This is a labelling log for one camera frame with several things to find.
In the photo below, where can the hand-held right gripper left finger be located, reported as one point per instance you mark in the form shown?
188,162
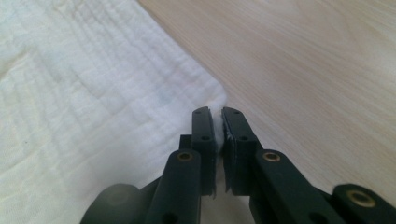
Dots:
204,149

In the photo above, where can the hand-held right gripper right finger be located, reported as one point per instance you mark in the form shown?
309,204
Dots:
239,152

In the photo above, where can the cream muslin cloth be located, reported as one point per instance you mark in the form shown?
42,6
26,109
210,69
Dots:
93,102

